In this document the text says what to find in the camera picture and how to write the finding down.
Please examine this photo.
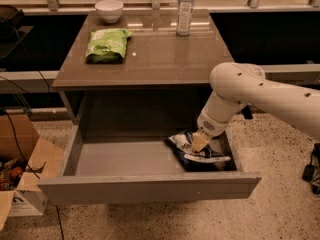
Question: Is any blue chip bag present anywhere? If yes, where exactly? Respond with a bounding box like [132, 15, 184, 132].
[164, 130, 231, 172]

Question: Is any open cardboard box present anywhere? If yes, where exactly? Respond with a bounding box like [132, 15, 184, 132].
[0, 115, 63, 229]

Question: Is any white ceramic bowl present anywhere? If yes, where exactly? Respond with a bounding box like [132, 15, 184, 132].
[95, 0, 123, 23]

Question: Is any open grey top drawer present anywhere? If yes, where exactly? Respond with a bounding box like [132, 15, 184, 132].
[37, 93, 263, 206]

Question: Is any black power adapter with cables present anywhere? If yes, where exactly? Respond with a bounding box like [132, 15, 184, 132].
[302, 143, 320, 195]

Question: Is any green chip bag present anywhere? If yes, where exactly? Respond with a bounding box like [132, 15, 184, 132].
[86, 28, 132, 63]

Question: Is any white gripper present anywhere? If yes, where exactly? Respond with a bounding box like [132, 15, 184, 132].
[192, 92, 246, 152]

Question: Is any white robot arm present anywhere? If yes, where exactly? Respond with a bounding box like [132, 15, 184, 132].
[192, 62, 320, 151]

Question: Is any grey cabinet with counter top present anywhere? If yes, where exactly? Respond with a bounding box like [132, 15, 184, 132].
[52, 9, 246, 125]

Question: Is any clear plastic water bottle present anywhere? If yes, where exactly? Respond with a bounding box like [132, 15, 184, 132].
[176, 0, 194, 36]

